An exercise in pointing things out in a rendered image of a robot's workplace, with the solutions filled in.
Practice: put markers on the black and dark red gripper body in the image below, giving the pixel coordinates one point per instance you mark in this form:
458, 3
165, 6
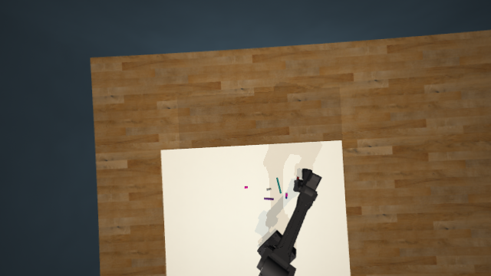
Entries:
296, 185

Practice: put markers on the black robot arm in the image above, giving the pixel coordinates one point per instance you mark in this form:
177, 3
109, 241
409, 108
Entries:
277, 262

